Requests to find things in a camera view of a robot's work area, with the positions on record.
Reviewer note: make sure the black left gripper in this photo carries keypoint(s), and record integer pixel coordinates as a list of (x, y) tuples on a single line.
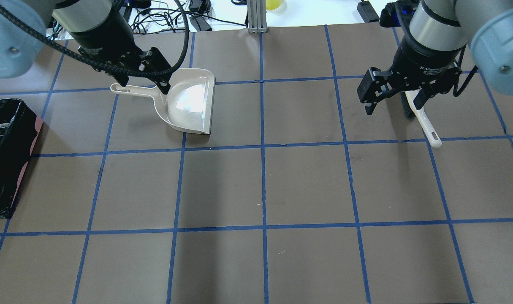
[(105, 39)]

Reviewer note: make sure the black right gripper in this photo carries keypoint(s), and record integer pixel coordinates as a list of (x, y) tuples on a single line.
[(425, 59)]

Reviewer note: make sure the beige hand brush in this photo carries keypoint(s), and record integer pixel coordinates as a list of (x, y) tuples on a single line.
[(411, 112)]

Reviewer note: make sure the beige plastic dustpan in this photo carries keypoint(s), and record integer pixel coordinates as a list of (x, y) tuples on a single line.
[(188, 105)]

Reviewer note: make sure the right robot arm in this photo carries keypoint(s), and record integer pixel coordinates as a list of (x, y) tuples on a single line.
[(444, 43)]

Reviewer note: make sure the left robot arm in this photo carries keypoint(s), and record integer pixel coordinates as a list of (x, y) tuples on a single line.
[(26, 26)]

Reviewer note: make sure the bin with black bag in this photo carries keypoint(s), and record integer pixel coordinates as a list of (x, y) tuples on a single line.
[(19, 130)]

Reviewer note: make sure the aluminium frame post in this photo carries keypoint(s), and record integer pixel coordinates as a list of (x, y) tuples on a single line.
[(256, 16)]

